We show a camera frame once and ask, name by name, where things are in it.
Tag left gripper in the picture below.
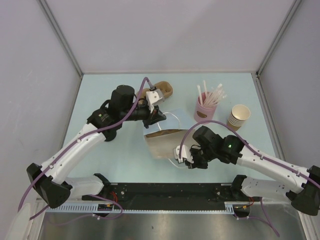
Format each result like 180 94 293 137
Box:
120 101 166 129

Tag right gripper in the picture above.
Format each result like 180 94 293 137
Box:
184 145 216 169

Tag light blue paper bag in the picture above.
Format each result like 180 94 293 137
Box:
143 108 196 169

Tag brown pulp cup carrier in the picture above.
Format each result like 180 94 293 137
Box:
145 129 182 138

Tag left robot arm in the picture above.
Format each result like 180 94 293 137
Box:
26 85 167 209

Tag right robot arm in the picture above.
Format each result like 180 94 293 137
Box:
182 126 320 216

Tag stacked brown pulp carriers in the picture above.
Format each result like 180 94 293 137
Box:
136 80 175 106

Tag stack of paper cups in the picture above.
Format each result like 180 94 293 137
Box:
227 104 251 131

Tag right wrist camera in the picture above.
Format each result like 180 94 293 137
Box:
173 145 194 164

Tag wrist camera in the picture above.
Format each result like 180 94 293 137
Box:
173 145 194 164
145 89 165 113

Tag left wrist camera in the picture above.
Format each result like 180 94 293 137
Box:
145 89 165 113

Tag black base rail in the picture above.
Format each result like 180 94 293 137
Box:
98 183 252 212

